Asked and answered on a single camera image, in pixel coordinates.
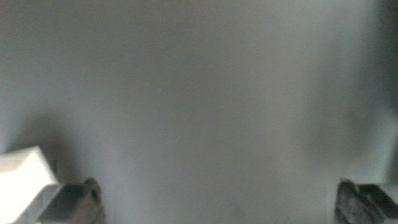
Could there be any white marker tag board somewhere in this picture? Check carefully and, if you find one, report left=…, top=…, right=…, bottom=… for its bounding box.
left=0, top=146, right=60, bottom=224

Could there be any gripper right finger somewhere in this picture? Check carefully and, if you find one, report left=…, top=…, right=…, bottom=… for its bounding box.
left=335, top=179, right=398, bottom=224

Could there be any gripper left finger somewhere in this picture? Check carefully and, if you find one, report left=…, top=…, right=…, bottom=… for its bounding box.
left=12, top=177, right=107, bottom=224

